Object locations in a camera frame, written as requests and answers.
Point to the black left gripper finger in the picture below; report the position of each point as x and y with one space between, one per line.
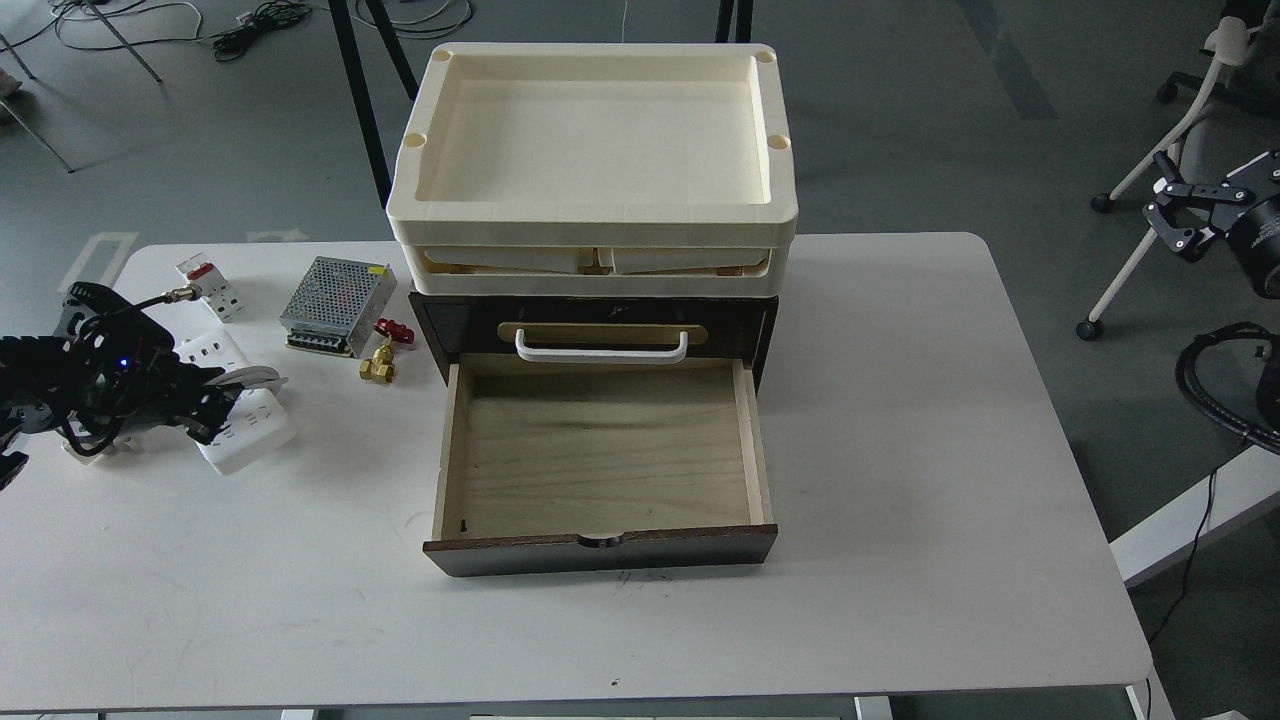
204 406

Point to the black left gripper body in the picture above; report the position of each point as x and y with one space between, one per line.
119 362

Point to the black table leg frame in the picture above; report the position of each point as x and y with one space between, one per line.
358 88

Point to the brass valve red handle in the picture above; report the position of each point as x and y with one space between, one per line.
380 366

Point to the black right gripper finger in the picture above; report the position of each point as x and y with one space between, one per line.
1173 186
1189 243

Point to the cream plastic tray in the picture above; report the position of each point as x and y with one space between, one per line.
613 145
736 272

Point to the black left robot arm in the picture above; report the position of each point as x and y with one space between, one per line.
31 369

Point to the white red circuit breaker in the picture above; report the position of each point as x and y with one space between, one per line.
215 290

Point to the white power strip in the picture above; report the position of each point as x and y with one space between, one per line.
257 425

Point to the cream plastic tray lower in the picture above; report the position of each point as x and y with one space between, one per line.
736 272

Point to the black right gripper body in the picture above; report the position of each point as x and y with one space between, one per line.
1254 236

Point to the open wooden drawer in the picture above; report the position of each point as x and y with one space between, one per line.
549 468

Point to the cream plastic tray top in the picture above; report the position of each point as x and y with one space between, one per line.
613 145

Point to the metal mesh power supply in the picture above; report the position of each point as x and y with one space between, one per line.
335 306

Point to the white drawer handle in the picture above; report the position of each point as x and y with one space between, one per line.
601 355

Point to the white plug adapter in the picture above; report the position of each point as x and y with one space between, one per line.
88 445

